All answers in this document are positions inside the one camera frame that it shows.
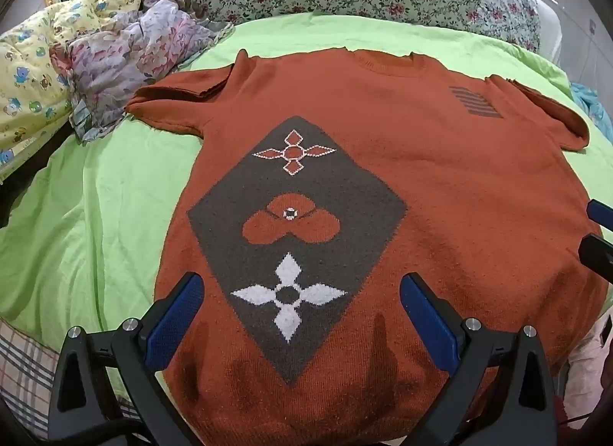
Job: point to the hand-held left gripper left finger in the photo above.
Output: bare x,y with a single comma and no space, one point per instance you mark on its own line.
175,321

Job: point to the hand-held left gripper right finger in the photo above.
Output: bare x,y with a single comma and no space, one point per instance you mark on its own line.
428,321

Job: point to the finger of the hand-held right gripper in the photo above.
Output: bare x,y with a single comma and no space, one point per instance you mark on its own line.
597,257
601,213

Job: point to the orange knitted sweater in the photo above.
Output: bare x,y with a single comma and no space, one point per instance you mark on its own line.
431,163

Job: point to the blue cloth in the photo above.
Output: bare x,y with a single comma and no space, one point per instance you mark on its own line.
591,103

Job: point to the light pink cloth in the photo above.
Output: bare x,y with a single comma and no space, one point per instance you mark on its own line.
589,369

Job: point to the green bed sheet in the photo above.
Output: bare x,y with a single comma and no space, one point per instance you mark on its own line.
96,216

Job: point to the plaid cloth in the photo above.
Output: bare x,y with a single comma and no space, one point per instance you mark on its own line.
24,364

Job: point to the white headboard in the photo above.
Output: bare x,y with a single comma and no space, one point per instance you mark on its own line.
550,29

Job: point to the pastel floral cloth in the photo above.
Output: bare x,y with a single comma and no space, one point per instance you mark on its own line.
124,53

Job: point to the yellow cartoon print quilt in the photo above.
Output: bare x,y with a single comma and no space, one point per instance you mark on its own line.
28,72

